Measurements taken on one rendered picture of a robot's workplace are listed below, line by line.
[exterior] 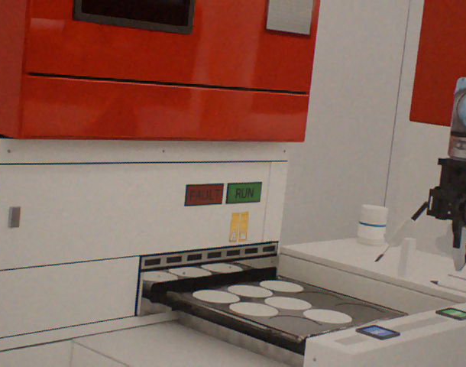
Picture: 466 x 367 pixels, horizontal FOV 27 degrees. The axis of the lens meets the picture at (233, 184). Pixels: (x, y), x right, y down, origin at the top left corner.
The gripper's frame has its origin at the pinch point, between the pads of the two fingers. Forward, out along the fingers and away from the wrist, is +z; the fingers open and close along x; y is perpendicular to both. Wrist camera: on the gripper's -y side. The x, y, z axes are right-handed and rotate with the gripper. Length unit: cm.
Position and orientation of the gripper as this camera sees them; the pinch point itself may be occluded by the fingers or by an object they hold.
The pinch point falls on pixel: (462, 265)
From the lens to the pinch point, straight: 191.4
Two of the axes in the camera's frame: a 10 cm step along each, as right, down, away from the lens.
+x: -6.7, 0.3, -7.4
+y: -7.4, -1.6, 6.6
